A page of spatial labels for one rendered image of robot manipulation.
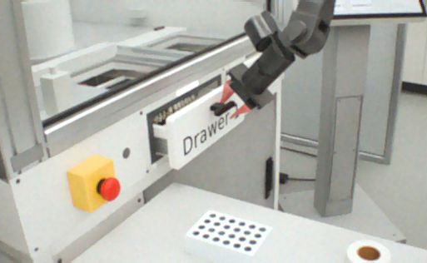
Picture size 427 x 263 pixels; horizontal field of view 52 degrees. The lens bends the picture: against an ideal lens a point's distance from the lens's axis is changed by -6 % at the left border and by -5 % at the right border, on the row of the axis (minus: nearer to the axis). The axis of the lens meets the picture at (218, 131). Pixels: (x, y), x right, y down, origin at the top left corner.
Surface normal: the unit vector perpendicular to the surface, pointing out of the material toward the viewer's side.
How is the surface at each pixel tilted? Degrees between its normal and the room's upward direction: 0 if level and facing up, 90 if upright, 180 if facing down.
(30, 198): 90
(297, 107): 90
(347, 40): 90
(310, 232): 0
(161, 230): 0
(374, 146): 90
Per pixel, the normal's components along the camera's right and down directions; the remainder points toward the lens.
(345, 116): 0.19, 0.40
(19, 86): 0.86, 0.18
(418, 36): -0.55, 0.36
